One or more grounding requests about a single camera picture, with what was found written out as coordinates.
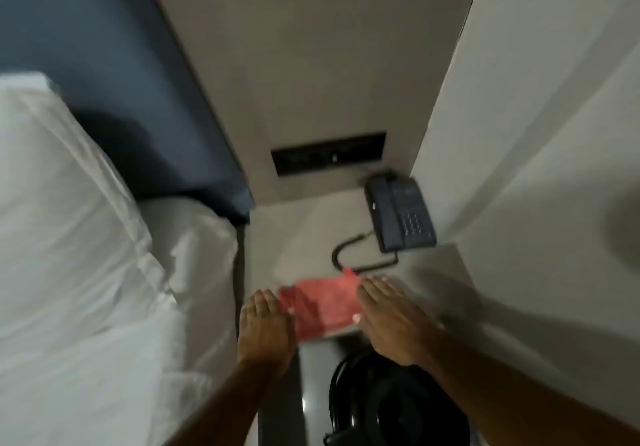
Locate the dark grey pedal bin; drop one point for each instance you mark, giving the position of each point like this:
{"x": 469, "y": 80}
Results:
{"x": 390, "y": 400}

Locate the blue padded headboard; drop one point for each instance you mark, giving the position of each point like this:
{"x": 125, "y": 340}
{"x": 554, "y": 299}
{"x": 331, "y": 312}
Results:
{"x": 100, "y": 50}

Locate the red cleaning cloth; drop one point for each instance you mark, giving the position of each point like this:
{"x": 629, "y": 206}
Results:
{"x": 325, "y": 305}

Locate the grey bedside table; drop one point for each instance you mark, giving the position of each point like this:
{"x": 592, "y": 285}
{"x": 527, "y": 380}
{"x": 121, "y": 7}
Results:
{"x": 295, "y": 240}

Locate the dark grey telephone handset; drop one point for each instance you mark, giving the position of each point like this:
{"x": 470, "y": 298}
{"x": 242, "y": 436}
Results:
{"x": 379, "y": 213}

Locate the person's right forearm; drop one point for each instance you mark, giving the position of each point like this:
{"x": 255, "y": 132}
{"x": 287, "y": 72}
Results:
{"x": 505, "y": 400}

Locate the person's left forearm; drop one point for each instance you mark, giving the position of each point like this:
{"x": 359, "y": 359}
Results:
{"x": 225, "y": 405}

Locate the person's left hand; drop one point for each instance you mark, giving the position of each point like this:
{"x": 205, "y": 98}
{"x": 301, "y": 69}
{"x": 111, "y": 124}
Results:
{"x": 265, "y": 330}

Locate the person's right hand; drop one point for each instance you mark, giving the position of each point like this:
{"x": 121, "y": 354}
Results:
{"x": 395, "y": 323}

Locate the black wall socket panel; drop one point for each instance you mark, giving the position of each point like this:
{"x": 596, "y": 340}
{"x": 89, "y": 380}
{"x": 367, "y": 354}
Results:
{"x": 327, "y": 154}

